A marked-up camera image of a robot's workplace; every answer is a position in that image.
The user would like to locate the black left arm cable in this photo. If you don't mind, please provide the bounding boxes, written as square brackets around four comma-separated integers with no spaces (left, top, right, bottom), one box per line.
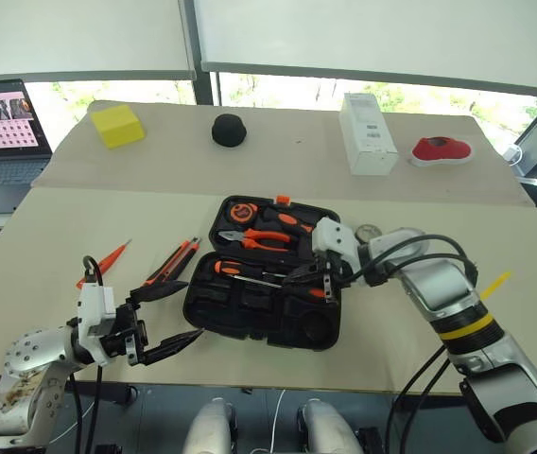
[68,254,105,454]

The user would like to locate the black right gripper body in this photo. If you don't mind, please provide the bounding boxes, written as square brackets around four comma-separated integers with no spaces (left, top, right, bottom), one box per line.
[314,250,346,304]

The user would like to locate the orange handled pliers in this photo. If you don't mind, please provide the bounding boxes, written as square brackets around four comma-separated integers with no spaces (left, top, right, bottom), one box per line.
[216,226,294,253]

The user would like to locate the black plastic tool case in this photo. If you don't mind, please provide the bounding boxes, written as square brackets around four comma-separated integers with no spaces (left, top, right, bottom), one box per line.
[182,194,344,352]

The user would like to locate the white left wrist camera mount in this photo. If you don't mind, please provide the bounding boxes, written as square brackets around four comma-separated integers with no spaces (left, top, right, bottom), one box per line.
[77,283,118,368]

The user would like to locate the orange black handled screwdriver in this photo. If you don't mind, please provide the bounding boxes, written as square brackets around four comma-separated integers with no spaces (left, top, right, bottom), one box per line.
[213,259,285,288]

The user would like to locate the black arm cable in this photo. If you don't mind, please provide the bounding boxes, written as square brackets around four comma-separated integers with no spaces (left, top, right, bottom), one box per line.
[383,343,453,454]
[68,254,105,454]

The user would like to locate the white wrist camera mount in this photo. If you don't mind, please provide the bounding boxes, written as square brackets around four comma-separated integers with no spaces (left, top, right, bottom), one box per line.
[77,283,118,368]
[311,217,362,267]

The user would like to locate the silver rounded robot leg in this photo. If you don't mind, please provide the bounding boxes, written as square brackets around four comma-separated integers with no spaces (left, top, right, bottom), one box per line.
[295,396,365,454]
[182,396,235,454]

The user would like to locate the yellow zip tie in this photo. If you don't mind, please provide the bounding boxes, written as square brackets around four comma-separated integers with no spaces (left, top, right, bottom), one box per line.
[479,270,512,302]

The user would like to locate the black round foam object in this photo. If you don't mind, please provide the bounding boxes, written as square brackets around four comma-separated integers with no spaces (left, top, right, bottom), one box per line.
[210,113,249,149]

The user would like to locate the orange black handled tool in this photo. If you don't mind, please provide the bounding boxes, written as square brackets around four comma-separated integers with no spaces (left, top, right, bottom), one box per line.
[261,210,318,234]

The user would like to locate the white cardboard carton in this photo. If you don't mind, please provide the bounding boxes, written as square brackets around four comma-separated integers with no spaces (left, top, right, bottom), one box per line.
[338,92,400,177]

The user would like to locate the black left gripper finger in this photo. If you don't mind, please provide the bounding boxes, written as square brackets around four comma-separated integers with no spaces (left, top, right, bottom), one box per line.
[137,328,206,366]
[129,279,191,306]

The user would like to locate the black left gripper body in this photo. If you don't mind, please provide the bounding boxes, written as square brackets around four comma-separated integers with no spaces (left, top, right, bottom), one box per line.
[102,302,150,367]

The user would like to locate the slim orange test screwdriver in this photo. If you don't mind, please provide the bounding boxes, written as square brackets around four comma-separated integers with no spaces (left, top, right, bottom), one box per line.
[76,237,134,291]

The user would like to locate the red white shoe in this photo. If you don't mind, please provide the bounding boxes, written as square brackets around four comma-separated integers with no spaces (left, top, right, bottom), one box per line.
[409,135,475,169]

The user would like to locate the orange black tape measure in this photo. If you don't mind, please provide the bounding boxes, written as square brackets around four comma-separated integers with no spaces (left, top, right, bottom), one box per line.
[229,201,261,224]

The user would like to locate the dark window frame post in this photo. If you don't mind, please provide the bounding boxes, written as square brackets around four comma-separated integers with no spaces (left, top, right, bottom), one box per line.
[177,0,223,107]

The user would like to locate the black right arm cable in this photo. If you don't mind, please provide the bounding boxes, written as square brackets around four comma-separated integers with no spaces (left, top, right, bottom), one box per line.
[383,343,453,454]

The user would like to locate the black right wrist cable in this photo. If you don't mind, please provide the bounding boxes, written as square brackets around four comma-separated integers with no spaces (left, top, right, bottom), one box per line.
[338,234,480,290]

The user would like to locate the orange black utility knife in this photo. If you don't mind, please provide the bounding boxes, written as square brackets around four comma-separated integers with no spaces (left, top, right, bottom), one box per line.
[142,236,202,288]

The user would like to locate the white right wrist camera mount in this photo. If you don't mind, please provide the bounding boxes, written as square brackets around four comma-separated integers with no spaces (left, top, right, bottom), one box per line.
[311,217,362,267]

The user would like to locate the beige table cover sheet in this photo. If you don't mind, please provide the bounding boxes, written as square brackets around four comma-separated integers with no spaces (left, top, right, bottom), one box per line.
[30,99,537,208]

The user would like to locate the yellow cube box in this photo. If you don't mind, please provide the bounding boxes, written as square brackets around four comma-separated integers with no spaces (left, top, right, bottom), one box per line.
[90,104,147,150]

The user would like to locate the silver tape roll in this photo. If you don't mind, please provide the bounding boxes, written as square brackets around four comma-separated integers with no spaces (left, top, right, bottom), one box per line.
[355,222,384,245]

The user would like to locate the white roller blind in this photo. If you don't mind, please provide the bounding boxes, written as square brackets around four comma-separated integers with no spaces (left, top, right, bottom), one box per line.
[192,0,537,103]
[0,0,198,82]

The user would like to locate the thin white cable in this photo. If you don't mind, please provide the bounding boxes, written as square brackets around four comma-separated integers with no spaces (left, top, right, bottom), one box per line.
[269,388,287,454]

